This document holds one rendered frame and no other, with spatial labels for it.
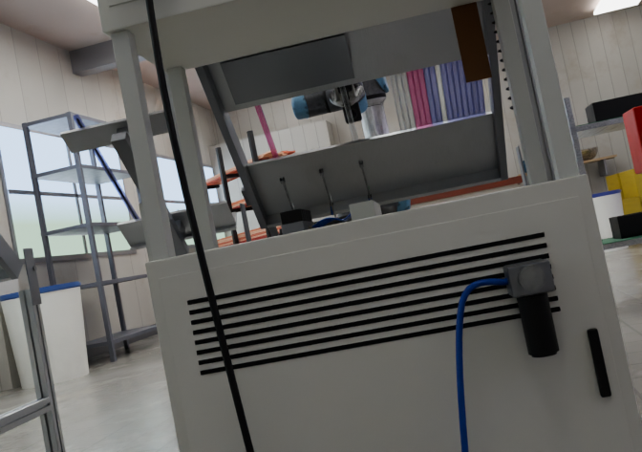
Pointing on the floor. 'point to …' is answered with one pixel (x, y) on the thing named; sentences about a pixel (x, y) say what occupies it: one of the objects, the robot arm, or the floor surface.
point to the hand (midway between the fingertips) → (347, 105)
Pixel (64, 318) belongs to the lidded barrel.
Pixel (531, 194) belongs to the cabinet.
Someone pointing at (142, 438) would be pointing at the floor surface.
